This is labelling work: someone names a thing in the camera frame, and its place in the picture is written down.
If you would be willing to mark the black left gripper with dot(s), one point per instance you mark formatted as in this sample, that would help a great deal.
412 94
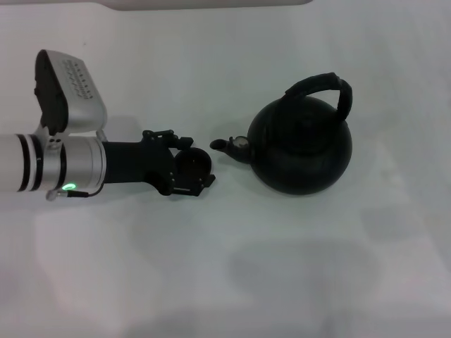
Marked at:
134 162

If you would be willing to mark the small dark teacup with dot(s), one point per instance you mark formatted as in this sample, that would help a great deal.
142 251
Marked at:
194 163

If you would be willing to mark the black round teapot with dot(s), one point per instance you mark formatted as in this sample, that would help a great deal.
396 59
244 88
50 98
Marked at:
299 158

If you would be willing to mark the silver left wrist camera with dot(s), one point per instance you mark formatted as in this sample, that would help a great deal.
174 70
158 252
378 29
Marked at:
81 95

